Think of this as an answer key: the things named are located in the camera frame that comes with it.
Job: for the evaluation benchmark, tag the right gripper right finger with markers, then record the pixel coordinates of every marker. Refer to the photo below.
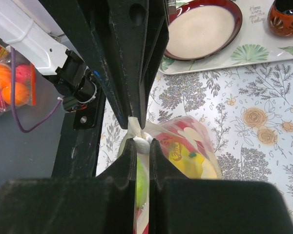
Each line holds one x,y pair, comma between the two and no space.
179,205

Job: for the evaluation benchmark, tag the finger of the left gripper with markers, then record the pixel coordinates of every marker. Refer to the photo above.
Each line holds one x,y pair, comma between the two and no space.
110,36
139,36

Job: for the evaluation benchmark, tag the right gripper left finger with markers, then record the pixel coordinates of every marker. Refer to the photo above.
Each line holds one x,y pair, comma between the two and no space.
78,205

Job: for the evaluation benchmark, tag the clear zip top bag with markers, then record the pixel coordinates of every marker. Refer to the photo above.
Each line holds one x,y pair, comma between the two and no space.
143,139

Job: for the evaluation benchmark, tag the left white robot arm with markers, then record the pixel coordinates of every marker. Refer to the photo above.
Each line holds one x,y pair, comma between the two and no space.
65,68

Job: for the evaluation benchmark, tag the yellow fake banana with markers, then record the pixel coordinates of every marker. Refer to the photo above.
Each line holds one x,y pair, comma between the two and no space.
192,164

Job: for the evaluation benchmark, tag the green fake apple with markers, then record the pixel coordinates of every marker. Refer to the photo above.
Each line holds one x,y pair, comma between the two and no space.
142,181

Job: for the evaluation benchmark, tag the red fake bell pepper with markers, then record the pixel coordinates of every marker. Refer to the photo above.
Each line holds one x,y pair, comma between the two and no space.
177,132

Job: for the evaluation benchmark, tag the bag of fake fruit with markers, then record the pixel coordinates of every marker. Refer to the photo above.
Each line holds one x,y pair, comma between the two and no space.
25,90

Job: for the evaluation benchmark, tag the red rimmed cream plate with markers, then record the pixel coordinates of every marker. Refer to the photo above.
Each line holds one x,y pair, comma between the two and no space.
202,28

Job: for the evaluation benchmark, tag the leaf pattern white tray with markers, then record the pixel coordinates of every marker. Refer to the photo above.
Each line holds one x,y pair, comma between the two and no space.
254,44

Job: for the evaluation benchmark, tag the orange patterned small bowl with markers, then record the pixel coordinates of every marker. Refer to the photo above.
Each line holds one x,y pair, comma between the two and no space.
280,18

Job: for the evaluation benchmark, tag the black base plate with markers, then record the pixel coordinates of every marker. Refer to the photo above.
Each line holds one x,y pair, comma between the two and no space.
78,149

